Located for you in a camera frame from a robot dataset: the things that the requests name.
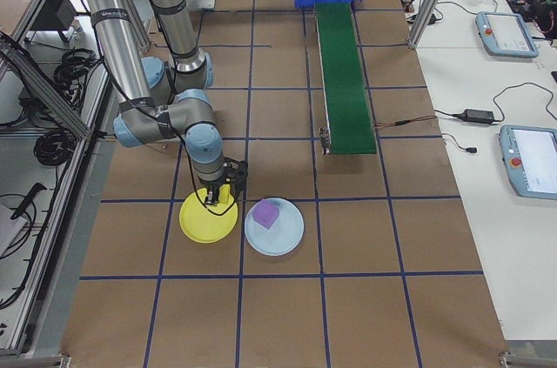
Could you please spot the black handheld tool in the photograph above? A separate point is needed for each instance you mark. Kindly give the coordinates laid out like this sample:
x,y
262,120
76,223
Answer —
x,y
28,202

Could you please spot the blue grey teach pendant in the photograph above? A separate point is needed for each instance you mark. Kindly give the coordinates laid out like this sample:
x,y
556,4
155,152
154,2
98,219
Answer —
x,y
528,161
507,33

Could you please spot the small black plug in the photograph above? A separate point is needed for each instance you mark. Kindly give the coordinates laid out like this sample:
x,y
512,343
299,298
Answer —
x,y
470,150

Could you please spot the black power adapter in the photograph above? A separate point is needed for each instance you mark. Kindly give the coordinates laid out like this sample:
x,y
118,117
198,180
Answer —
x,y
478,115

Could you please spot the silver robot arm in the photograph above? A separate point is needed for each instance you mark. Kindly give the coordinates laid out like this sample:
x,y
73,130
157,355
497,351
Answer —
x,y
117,37

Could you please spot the aluminium profile bar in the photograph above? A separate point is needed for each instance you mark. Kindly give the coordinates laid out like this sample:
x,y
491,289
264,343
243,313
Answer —
x,y
35,360
528,359

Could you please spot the light blue plate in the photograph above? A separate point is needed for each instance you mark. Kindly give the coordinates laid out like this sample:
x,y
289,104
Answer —
x,y
278,239

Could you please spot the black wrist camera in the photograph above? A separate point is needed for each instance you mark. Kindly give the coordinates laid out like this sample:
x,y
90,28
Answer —
x,y
237,172

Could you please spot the yellow plate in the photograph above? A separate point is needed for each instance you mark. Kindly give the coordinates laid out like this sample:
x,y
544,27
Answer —
x,y
204,226

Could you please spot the V-shaped aluminium frame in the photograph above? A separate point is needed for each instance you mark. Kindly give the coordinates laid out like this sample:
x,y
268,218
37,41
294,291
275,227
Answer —
x,y
52,96

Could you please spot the black power brick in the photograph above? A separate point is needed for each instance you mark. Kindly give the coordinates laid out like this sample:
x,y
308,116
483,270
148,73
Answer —
x,y
431,18

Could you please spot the dark grey box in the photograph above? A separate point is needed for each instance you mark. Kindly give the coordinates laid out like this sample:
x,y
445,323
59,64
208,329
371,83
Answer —
x,y
58,7

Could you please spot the yellow foam block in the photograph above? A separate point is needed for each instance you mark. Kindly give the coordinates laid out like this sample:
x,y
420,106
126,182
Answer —
x,y
225,196

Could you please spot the green conveyor belt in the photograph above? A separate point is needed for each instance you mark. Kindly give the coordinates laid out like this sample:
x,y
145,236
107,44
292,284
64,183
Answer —
x,y
348,81

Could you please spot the purple foam block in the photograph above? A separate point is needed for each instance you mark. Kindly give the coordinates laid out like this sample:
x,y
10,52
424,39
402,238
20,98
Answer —
x,y
265,215

